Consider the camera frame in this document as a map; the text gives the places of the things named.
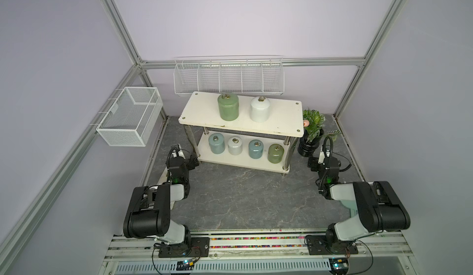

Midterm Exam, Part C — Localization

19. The small blue-grey canister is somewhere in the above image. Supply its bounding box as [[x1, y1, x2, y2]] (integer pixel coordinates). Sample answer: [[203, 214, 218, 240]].
[[208, 133, 225, 154]]

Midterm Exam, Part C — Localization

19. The white mesh basket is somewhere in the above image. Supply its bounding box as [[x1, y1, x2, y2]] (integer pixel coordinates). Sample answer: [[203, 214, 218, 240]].
[[96, 87, 163, 147]]

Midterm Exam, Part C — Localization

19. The large green tea canister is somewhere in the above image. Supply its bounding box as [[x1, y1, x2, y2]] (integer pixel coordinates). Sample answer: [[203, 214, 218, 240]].
[[218, 93, 239, 121]]

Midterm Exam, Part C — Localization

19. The cream green glove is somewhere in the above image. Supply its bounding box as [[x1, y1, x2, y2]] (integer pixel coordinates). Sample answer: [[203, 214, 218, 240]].
[[157, 169, 169, 186]]

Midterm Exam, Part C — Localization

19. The white two-tier shelf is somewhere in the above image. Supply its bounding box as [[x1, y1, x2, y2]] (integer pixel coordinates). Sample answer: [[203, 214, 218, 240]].
[[179, 92, 304, 174]]

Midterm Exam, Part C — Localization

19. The potted green plant black vase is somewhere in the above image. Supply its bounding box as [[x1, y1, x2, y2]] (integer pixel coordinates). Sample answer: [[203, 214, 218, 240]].
[[298, 109, 341, 157]]

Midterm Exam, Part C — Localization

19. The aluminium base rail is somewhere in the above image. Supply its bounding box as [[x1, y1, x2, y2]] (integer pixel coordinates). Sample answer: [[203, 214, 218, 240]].
[[99, 228, 421, 275]]

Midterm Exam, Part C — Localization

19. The small green tea canister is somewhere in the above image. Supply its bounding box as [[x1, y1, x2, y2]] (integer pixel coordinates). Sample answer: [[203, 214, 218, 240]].
[[267, 143, 285, 164]]

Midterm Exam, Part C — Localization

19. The white wire wall rack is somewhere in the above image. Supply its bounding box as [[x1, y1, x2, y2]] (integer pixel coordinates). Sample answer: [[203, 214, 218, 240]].
[[173, 55, 285, 95]]

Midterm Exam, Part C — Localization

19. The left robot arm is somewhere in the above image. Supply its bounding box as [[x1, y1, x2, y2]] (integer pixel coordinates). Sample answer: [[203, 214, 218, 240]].
[[123, 145, 199, 249]]

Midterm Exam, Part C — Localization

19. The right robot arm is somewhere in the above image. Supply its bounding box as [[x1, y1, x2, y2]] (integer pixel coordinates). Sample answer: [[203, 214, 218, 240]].
[[308, 155, 411, 252]]

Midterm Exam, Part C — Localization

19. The large white tea canister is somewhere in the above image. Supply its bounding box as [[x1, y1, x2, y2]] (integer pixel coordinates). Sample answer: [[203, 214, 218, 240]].
[[250, 96, 271, 122]]

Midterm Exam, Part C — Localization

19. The small white tea canister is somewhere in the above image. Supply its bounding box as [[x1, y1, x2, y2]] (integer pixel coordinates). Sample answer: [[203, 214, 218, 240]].
[[227, 137, 243, 156]]

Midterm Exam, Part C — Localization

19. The small blue tea canister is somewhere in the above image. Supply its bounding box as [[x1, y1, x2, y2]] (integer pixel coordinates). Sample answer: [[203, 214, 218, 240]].
[[248, 140, 264, 159]]

